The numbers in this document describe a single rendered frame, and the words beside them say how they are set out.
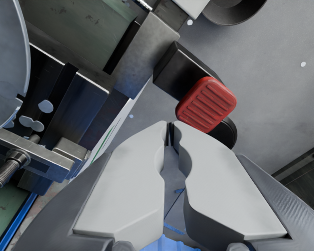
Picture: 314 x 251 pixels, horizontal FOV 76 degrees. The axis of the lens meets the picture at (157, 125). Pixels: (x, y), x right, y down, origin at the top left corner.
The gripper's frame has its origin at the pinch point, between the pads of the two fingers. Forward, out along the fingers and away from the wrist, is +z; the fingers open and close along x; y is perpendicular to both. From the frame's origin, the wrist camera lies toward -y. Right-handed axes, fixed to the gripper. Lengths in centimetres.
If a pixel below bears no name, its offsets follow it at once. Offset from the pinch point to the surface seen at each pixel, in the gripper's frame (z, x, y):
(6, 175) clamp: 9.0, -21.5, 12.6
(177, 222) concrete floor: 100, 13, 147
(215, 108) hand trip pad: 12.3, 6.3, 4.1
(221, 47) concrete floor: 89, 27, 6
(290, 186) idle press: 87, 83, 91
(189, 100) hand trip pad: 12.2, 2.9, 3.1
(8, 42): 9.1, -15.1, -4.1
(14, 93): 9.5, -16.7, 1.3
